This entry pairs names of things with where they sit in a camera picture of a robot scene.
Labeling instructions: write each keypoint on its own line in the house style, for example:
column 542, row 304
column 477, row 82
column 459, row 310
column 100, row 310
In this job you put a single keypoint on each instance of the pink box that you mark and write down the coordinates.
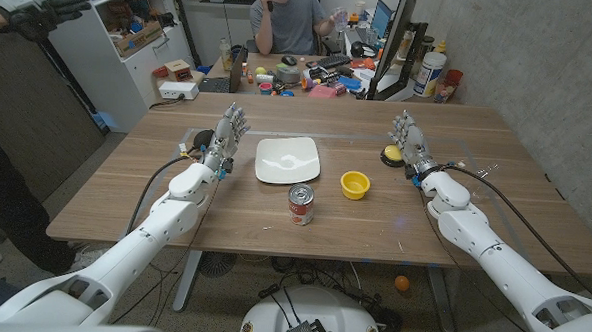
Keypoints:
column 322, row 91

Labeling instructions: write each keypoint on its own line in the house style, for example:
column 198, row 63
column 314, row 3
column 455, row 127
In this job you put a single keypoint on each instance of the white robot torso base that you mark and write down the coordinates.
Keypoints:
column 314, row 312

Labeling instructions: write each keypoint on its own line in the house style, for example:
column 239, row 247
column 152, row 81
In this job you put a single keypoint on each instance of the orange ball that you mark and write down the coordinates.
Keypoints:
column 402, row 283

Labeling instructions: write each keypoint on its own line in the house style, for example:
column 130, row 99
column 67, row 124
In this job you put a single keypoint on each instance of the grey table leg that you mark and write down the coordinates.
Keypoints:
column 187, row 281
column 441, row 302

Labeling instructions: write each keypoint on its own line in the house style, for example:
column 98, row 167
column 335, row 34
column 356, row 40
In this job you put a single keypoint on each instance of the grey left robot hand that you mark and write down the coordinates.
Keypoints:
column 224, row 135

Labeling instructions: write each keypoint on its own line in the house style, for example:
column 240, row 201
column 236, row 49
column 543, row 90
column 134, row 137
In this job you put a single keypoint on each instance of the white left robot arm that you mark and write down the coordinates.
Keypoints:
column 137, row 244

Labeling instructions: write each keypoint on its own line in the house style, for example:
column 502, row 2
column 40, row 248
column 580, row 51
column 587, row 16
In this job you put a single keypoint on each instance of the red jar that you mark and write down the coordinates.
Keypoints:
column 448, row 85

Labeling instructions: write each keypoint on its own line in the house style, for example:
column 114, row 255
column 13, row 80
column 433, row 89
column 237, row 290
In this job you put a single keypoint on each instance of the black computer mouse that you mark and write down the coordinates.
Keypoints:
column 289, row 60

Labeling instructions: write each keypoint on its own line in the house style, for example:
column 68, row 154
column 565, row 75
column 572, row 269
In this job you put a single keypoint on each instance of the cardboard box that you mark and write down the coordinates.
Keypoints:
column 138, row 41

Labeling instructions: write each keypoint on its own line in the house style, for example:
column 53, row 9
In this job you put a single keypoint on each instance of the black keyboard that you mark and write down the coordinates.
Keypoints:
column 333, row 61

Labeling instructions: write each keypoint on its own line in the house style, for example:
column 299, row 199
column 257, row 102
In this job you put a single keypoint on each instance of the black computer monitor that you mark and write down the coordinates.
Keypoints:
column 396, row 40

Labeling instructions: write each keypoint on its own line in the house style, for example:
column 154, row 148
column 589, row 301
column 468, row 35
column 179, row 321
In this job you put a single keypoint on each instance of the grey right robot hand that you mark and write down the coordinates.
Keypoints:
column 413, row 143

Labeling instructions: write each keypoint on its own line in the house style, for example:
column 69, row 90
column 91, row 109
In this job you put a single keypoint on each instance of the black laptop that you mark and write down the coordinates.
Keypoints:
column 224, row 83

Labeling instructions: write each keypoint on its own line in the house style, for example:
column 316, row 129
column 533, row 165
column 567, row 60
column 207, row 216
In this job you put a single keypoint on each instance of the yellow button black base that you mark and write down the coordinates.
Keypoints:
column 391, row 154

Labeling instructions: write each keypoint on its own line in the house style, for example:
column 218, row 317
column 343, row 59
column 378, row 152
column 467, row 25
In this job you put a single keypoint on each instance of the white power strip box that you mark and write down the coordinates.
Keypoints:
column 178, row 90

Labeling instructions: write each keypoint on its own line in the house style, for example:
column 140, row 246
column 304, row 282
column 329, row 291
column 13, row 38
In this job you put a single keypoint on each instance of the black air blower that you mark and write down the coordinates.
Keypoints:
column 202, row 138

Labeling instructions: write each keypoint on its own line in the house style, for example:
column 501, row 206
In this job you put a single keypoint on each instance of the clear plastic glass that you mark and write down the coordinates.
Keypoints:
column 477, row 189

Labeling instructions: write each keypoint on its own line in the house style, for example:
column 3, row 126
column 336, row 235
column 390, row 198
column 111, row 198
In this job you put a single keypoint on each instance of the white shelf cabinet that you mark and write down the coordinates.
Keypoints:
column 105, row 72

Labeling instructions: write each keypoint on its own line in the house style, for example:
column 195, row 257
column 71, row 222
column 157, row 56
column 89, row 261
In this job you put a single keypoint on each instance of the black round floor fan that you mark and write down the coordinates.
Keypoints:
column 217, row 263

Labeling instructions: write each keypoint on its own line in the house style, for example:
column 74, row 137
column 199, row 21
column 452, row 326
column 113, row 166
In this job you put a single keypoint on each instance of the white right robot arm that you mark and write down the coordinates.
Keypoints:
column 502, row 260

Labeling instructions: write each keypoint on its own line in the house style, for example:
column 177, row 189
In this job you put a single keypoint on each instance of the red soup can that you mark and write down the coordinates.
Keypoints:
column 300, row 206

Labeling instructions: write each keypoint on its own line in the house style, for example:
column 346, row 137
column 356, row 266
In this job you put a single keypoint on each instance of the clear drink bottle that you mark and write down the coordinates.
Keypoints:
column 225, row 57

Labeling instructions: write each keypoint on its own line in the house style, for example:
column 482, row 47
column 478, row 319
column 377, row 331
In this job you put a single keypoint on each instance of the standing person black glove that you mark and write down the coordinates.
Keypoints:
column 4, row 198

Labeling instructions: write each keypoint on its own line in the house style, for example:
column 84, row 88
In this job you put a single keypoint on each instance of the seated person grey shirt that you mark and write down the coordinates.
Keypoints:
column 287, row 20

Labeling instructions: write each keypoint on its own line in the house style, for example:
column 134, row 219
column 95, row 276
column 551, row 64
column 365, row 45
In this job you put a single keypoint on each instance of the black headphones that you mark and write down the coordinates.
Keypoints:
column 363, row 50

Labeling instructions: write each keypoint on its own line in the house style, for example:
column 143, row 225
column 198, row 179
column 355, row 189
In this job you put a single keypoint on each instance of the grey tape roll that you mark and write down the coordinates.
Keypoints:
column 288, row 74

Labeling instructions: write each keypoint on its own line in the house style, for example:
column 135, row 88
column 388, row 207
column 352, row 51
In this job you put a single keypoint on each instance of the white square plate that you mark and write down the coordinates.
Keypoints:
column 286, row 160

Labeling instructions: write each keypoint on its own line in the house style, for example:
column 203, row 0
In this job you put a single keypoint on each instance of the small wooden house box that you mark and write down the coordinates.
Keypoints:
column 178, row 71

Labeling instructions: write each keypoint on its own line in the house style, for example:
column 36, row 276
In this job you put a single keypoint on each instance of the yellow cup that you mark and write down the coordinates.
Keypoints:
column 354, row 186

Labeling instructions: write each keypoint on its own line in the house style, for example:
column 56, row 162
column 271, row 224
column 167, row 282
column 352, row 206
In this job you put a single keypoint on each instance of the white tub blue label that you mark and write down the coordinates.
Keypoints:
column 429, row 74

